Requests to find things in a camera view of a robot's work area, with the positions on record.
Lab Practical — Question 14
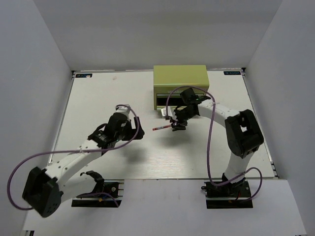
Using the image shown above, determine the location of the red refill pen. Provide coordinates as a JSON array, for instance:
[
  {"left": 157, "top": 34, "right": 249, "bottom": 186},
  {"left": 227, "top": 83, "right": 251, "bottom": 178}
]
[{"left": 152, "top": 124, "right": 172, "bottom": 131}]

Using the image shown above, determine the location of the green metal drawer toolbox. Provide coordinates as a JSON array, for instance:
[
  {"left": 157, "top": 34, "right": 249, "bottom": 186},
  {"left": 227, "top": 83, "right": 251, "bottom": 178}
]
[{"left": 153, "top": 65, "right": 210, "bottom": 110}]

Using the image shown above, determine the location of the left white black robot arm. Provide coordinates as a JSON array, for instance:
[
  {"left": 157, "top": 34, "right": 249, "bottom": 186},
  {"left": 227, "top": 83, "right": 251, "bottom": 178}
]
[{"left": 22, "top": 110, "right": 144, "bottom": 218}]

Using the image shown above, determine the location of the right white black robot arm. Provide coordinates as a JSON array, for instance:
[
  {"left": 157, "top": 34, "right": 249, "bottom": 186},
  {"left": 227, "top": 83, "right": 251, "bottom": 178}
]
[{"left": 162, "top": 86, "right": 264, "bottom": 196}]

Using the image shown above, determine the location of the left corner label sticker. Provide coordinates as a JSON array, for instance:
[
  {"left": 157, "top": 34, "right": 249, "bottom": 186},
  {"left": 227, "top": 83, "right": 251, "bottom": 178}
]
[{"left": 75, "top": 73, "right": 93, "bottom": 78}]

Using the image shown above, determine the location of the corner label sticker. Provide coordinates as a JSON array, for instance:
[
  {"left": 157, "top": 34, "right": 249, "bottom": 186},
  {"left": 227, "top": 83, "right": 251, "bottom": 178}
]
[
  {"left": 223, "top": 71, "right": 241, "bottom": 75},
  {"left": 75, "top": 73, "right": 93, "bottom": 78}
]

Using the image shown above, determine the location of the right corner label sticker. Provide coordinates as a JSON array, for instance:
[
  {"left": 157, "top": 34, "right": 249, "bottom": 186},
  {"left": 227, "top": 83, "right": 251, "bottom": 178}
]
[{"left": 223, "top": 71, "right": 241, "bottom": 75}]

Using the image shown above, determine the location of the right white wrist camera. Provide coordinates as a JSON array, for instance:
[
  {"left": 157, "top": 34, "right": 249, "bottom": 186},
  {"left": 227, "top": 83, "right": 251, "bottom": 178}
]
[{"left": 160, "top": 107, "right": 174, "bottom": 120}]

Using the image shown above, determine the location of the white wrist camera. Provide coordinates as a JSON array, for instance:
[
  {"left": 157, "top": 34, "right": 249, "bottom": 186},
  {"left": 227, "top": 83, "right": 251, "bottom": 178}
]
[
  {"left": 160, "top": 107, "right": 174, "bottom": 120},
  {"left": 115, "top": 104, "right": 130, "bottom": 119}
]

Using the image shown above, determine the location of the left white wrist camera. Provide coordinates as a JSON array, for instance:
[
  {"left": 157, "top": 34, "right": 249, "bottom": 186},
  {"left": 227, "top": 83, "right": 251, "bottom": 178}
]
[{"left": 115, "top": 104, "right": 130, "bottom": 119}]

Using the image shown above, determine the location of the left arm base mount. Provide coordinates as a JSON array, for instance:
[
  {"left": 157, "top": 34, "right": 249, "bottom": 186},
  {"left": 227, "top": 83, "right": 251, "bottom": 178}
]
[{"left": 71, "top": 180, "right": 125, "bottom": 208}]

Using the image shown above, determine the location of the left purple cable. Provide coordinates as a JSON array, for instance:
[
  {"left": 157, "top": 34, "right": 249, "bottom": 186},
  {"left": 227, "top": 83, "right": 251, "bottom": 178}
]
[{"left": 6, "top": 104, "right": 140, "bottom": 210}]

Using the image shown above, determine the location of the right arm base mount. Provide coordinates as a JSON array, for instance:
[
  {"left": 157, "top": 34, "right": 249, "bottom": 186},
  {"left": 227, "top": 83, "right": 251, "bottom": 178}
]
[{"left": 201, "top": 180, "right": 253, "bottom": 209}]

